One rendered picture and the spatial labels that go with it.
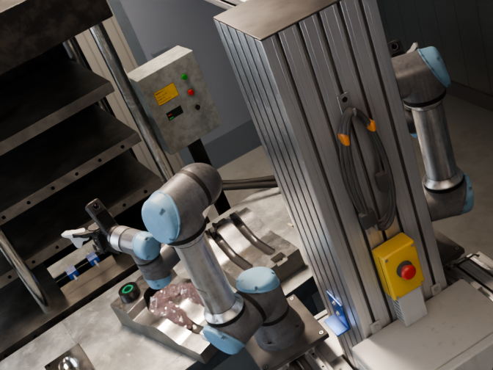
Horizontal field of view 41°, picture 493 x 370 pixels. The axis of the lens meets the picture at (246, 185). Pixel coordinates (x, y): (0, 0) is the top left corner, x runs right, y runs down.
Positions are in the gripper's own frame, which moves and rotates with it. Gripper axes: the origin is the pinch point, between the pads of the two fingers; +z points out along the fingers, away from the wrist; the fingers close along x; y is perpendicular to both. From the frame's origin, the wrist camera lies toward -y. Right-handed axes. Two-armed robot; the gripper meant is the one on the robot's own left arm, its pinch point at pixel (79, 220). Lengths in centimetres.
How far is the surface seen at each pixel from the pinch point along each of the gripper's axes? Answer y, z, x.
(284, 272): 55, -22, 59
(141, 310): 56, 19, 19
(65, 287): 61, 76, 18
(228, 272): 51, -4, 47
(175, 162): 101, 201, 187
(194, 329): 58, -8, 21
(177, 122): 13, 57, 92
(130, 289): 49, 24, 20
